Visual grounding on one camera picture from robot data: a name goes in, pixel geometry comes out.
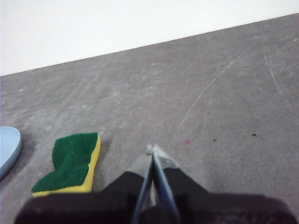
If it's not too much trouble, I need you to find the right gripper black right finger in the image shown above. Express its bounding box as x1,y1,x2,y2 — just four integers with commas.
153,143,299,224

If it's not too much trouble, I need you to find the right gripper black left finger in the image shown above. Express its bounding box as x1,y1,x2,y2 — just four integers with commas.
13,144,154,224

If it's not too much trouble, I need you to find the yellow sponge with green scourer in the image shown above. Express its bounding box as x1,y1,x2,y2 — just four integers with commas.
31,132,102,197

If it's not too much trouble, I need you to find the light blue round plate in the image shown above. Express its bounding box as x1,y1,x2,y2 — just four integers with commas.
0,126,22,180

